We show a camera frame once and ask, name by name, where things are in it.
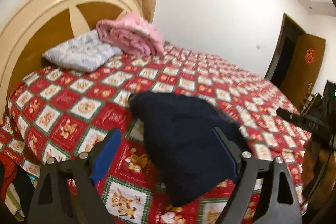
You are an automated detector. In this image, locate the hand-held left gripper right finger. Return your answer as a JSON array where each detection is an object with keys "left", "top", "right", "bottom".
[{"left": 213, "top": 126, "right": 303, "bottom": 224}]

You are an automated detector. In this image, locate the navy patterned knit sweater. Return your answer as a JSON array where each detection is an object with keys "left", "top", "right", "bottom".
[{"left": 129, "top": 91, "right": 253, "bottom": 207}]

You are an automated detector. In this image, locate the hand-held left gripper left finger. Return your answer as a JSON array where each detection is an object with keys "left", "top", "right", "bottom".
[{"left": 28, "top": 128, "right": 122, "bottom": 224}]

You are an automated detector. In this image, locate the red paper door decoration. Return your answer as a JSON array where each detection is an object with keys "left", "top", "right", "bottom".
[{"left": 304, "top": 48, "right": 315, "bottom": 64}]

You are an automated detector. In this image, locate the person's right hand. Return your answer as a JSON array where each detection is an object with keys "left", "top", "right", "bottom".
[{"left": 300, "top": 139, "right": 320, "bottom": 184}]

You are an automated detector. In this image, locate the red garment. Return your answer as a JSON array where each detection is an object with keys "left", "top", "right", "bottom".
[{"left": 0, "top": 153, "right": 17, "bottom": 199}]

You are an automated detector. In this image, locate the red checked printed bedspread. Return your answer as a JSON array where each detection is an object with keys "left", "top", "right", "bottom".
[{"left": 0, "top": 44, "right": 313, "bottom": 224}]

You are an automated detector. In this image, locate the grey floral pillow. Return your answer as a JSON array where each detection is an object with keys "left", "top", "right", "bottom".
[{"left": 42, "top": 29, "right": 123, "bottom": 73}]

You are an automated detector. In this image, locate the dark wooden door frame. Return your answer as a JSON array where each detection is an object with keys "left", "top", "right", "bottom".
[{"left": 265, "top": 12, "right": 306, "bottom": 83}]

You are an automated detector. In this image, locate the pink folded blanket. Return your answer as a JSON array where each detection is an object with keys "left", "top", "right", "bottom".
[{"left": 96, "top": 12, "right": 165, "bottom": 57}]

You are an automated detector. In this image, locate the cream wooden headboard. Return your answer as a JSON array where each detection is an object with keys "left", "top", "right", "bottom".
[{"left": 0, "top": 0, "right": 143, "bottom": 119}]

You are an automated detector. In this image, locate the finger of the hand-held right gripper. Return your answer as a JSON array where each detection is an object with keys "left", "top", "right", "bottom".
[{"left": 276, "top": 108, "right": 314, "bottom": 134}]

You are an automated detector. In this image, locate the brown wooden door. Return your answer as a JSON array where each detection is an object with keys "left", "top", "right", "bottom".
[{"left": 282, "top": 33, "right": 326, "bottom": 109}]

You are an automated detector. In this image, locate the wooden chair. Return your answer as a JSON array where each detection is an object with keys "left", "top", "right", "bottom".
[{"left": 301, "top": 92, "right": 324, "bottom": 115}]

